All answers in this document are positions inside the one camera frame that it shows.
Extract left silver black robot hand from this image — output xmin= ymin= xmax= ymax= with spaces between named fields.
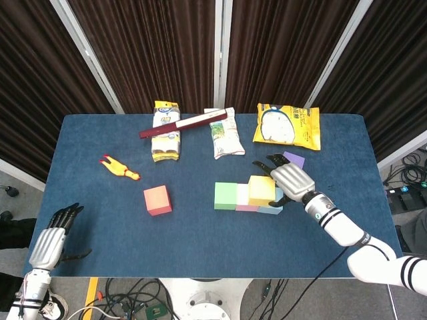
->
xmin=29 ymin=202 xmax=93 ymax=270

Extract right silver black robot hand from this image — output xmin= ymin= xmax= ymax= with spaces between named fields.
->
xmin=252 ymin=153 xmax=316 ymax=207

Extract yellow foam cube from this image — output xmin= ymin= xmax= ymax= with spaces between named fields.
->
xmin=247 ymin=175 xmax=277 ymax=207

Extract light blue foam cube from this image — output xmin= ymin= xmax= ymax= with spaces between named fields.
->
xmin=256 ymin=187 xmax=284 ymax=215

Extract pink foam cube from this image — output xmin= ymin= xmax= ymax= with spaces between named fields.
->
xmin=236 ymin=183 xmax=261 ymax=213

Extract green foam cube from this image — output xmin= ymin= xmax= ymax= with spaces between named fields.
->
xmin=213 ymin=181 xmax=238 ymax=211

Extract purple foam cube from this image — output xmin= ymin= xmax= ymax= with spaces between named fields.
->
xmin=282 ymin=151 xmax=306 ymax=170

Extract black clothed person leg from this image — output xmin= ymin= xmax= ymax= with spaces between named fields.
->
xmin=0 ymin=209 xmax=37 ymax=249

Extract large yellow snack bag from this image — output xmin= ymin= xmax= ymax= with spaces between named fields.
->
xmin=252 ymin=103 xmax=322 ymax=151

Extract white black sneaker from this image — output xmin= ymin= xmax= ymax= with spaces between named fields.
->
xmin=38 ymin=289 xmax=69 ymax=320

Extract white green snack bag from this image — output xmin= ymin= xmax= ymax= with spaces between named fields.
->
xmin=203 ymin=106 xmax=246 ymax=160

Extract yellow rubber chicken toy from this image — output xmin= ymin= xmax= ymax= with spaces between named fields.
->
xmin=98 ymin=154 xmax=141 ymax=181

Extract black power strip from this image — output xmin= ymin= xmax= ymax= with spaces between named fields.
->
xmin=385 ymin=186 xmax=427 ymax=214

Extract red foam cube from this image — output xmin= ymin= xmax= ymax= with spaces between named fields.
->
xmin=143 ymin=185 xmax=173 ymax=217

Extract blue fabric table cover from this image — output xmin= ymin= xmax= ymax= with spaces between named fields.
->
xmin=42 ymin=113 xmax=408 ymax=279

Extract small green box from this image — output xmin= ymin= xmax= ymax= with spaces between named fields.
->
xmin=145 ymin=302 xmax=167 ymax=320

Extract yellow white cookie pack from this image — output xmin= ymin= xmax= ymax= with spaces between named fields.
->
xmin=151 ymin=100 xmax=182 ymax=163

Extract dark brown curtain panel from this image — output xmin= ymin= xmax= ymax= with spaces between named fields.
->
xmin=68 ymin=0 xmax=218 ymax=114
xmin=0 ymin=0 xmax=116 ymax=183
xmin=312 ymin=0 xmax=427 ymax=163
xmin=225 ymin=0 xmax=361 ymax=114

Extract grey clothed person leg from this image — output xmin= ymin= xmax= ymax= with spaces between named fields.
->
xmin=396 ymin=208 xmax=427 ymax=257

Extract dark red flat box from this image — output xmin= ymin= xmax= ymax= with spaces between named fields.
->
xmin=138 ymin=107 xmax=230 ymax=141

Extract white floor cable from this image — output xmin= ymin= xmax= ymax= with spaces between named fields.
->
xmin=65 ymin=305 xmax=127 ymax=320

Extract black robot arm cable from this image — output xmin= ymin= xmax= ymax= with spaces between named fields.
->
xmin=298 ymin=243 xmax=390 ymax=293

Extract black floor cable tangle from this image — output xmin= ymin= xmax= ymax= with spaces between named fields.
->
xmin=99 ymin=278 xmax=177 ymax=320
xmin=246 ymin=278 xmax=291 ymax=320

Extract black coiled floor cables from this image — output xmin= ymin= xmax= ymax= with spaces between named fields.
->
xmin=383 ymin=151 xmax=427 ymax=188

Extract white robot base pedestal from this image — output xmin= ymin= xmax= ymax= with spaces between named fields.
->
xmin=159 ymin=278 xmax=253 ymax=320

